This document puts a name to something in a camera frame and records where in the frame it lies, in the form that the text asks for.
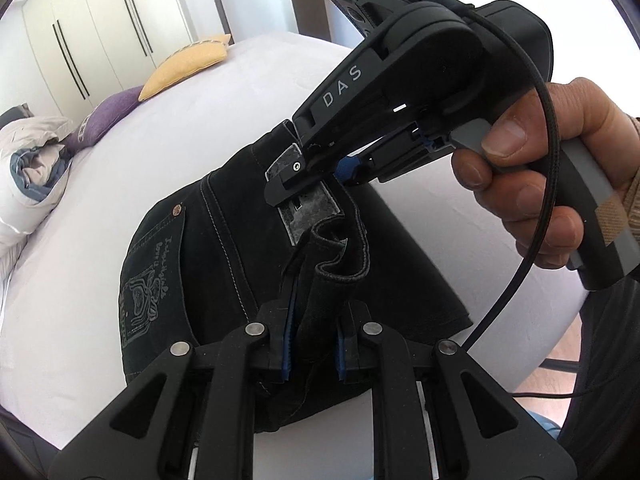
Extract bed with white sheet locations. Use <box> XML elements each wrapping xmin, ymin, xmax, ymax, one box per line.
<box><xmin>1</xmin><ymin>32</ymin><xmax>588</xmax><ymax>479</ymax></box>

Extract black braided cable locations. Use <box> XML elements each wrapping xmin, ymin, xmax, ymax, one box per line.
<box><xmin>397</xmin><ymin>0</ymin><xmax>582</xmax><ymax>399</ymax></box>

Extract purple cushion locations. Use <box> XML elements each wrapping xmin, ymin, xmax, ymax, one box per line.
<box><xmin>62</xmin><ymin>86</ymin><xmax>142</xmax><ymax>153</ymax></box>

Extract rolled beige duvet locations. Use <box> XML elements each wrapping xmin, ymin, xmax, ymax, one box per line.
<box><xmin>1</xmin><ymin>116</ymin><xmax>73</xmax><ymax>255</ymax></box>

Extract white wardrobe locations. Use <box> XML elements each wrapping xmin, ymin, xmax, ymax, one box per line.
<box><xmin>22</xmin><ymin>0</ymin><xmax>192</xmax><ymax>122</ymax></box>

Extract black denim pants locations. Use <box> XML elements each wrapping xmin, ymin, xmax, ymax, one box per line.
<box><xmin>118</xmin><ymin>127</ymin><xmax>471</xmax><ymax>431</ymax></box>

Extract yellow cushion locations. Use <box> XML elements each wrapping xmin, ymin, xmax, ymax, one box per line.
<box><xmin>138</xmin><ymin>34</ymin><xmax>232</xmax><ymax>102</ymax></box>

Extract person's right hand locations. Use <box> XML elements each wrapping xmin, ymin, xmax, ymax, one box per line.
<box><xmin>450</xmin><ymin>77</ymin><xmax>640</xmax><ymax>271</ymax></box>

